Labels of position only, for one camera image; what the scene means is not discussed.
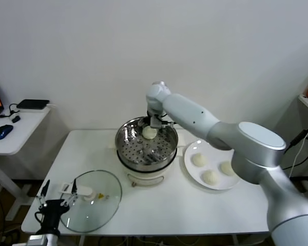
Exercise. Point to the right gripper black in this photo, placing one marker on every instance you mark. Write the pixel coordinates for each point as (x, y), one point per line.
(154, 117)

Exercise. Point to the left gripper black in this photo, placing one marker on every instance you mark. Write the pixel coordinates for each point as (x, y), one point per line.
(51, 210)

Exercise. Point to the white steamed baozi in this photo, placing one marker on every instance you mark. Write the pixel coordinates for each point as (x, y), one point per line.
(149, 133)
(227, 168)
(199, 160)
(209, 177)

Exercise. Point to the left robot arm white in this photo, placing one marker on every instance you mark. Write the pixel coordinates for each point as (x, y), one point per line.
(52, 239)

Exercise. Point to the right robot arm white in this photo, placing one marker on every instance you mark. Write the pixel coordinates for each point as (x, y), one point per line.
(195, 118)

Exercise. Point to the stainless steel steamer basket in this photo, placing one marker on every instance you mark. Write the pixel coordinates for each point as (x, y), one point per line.
(133, 153)

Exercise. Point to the white round plate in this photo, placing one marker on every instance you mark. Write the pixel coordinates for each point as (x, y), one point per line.
(195, 151)

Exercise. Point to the white side table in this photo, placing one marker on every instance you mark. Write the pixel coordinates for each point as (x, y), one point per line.
(18, 138)

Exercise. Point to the blue computer mouse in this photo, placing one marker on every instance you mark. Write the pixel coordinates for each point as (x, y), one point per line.
(2, 132)

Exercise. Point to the small black adapter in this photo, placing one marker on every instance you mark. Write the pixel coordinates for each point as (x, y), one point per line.
(15, 119)

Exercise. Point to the flat black box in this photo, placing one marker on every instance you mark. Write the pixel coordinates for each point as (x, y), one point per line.
(32, 104)

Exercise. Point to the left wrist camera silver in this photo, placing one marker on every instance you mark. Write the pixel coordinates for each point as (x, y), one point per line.
(37, 239)

